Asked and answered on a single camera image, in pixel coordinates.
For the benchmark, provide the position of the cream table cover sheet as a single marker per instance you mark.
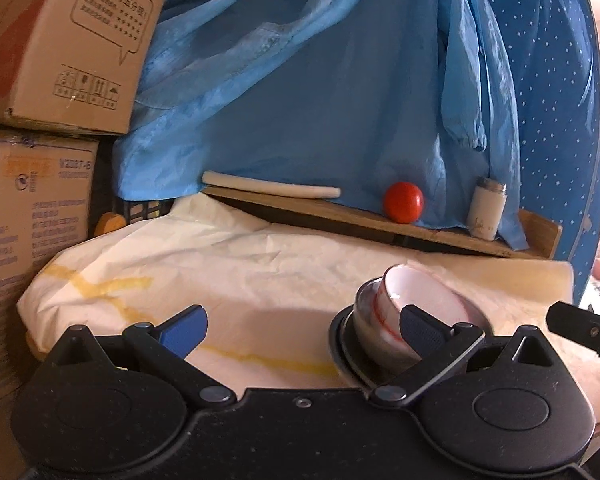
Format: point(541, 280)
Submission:
point(270, 290)

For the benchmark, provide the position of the steel bowl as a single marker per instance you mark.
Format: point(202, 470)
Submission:
point(391, 353)

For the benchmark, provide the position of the white red-rimmed bowl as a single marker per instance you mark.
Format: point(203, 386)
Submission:
point(405, 284)

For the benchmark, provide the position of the blue dotted fabric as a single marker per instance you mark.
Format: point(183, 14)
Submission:
point(554, 54)

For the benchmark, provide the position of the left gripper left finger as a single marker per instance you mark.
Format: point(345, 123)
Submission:
point(162, 350)

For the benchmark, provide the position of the blue cloth garment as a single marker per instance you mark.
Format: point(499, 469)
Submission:
point(355, 94)

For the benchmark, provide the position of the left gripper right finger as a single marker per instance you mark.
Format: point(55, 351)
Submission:
point(443, 349)

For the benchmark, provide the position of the red tomato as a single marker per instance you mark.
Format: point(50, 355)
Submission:
point(403, 202)

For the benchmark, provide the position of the cream rolling pin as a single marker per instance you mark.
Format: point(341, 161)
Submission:
point(311, 192)

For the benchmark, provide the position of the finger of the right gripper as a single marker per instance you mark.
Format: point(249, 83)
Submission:
point(575, 324)

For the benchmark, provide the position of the black plastic crate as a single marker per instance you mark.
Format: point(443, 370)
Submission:
point(104, 201)

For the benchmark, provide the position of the cream cylindrical cup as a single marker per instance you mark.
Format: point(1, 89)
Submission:
point(486, 209)

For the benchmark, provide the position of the cardboard box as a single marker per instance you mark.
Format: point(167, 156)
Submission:
point(73, 65)
point(45, 192)

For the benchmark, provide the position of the upper cardboard box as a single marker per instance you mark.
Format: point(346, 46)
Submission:
point(73, 65)

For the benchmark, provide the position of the wooden cutting board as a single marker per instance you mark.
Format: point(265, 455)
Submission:
point(542, 235)

